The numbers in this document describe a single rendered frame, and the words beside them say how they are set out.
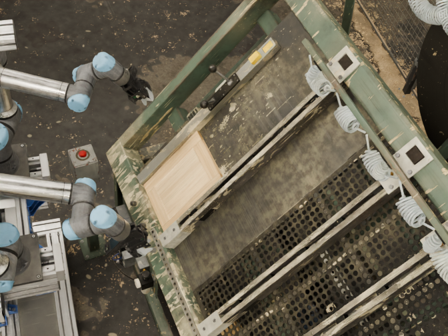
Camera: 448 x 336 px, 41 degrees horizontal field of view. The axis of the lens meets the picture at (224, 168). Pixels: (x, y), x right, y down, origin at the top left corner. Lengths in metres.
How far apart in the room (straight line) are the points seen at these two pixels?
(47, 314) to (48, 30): 2.47
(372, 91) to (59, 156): 2.54
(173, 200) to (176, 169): 0.14
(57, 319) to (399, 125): 2.10
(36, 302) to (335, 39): 2.10
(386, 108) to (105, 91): 2.80
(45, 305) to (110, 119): 1.53
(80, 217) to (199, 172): 0.81
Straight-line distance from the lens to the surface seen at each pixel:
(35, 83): 2.41
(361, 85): 2.25
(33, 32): 5.09
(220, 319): 2.52
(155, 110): 2.97
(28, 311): 3.46
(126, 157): 3.06
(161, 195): 2.88
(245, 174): 2.51
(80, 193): 2.13
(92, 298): 3.68
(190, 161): 2.78
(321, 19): 2.44
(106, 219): 2.00
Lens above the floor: 3.35
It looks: 53 degrees down
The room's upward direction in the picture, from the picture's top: 11 degrees clockwise
